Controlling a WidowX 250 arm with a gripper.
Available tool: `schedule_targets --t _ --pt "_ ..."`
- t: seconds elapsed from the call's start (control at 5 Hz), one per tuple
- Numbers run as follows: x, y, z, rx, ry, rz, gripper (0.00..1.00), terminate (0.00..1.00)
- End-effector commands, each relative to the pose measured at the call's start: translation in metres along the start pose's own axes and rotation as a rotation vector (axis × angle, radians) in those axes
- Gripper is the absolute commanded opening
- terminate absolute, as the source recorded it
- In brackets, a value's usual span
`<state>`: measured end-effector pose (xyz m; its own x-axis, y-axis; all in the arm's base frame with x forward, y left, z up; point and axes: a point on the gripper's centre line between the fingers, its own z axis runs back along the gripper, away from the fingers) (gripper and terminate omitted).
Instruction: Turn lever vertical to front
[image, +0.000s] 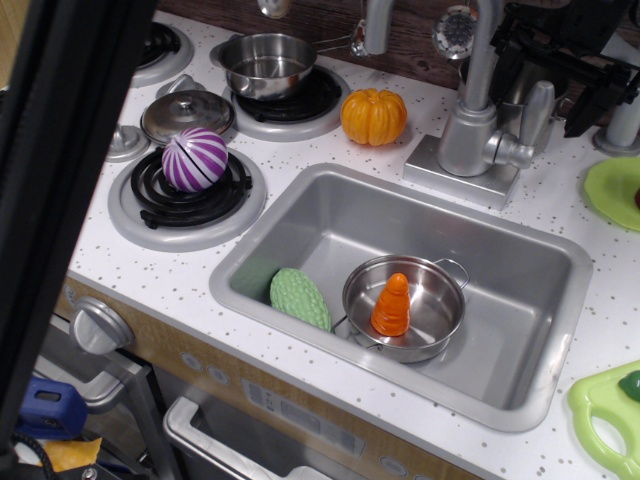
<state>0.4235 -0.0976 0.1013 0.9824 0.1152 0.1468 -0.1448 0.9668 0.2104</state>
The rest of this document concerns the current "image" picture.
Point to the front right black burner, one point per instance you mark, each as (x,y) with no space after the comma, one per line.
(149,212)

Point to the silver toy faucet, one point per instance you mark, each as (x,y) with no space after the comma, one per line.
(473,159)

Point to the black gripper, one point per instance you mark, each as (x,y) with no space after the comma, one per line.
(569,39)

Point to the black burner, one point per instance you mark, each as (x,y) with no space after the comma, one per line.
(149,212)
(167,52)
(311,112)

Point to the grey post with base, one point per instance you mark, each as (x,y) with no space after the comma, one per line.
(620,138)

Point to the green toy bitter gourd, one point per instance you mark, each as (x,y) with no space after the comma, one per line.
(294,293)

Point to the steel cup behind faucet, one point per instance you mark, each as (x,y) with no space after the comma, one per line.
(513,101)

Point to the silver faucet lever handle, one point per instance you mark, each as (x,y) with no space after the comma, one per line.
(531,127)

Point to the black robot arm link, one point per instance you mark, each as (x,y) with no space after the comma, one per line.
(73,69)

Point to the dark green toy vegetable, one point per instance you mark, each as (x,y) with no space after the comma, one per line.
(630,385)

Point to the hanging steel ladle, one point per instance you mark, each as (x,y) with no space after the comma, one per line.
(274,9)

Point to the hanging steel skimmer spoon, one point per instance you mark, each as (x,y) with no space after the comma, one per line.
(453,32)

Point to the grey toy sink basin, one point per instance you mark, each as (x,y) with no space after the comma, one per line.
(523,300)

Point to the back right black burner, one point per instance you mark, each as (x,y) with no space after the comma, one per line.
(311,112)

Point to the silver oven door handle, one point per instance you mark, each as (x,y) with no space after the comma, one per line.
(228,440)

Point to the grey oven front knob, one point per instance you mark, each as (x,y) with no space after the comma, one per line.
(97,329)

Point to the orange toy pumpkin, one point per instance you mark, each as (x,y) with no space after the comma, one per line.
(373,117)

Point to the green plastic plate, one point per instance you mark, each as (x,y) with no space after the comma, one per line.
(612,186)

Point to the purple white striped ball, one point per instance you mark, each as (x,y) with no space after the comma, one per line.
(194,160)

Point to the steel pot on burner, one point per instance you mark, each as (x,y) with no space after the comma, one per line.
(265,66)

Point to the steel pot lid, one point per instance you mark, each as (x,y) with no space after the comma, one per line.
(179,111)

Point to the grey stove knob on counter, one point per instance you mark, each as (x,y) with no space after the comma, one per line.
(128,143)

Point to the back left black burner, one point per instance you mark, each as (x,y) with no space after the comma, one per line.
(167,52)

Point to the steel pan in sink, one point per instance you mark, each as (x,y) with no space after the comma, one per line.
(437,305)

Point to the orange toy carrot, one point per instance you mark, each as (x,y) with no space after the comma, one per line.
(391,315)

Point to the green plastic cutting board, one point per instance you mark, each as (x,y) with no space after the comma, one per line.
(606,421)

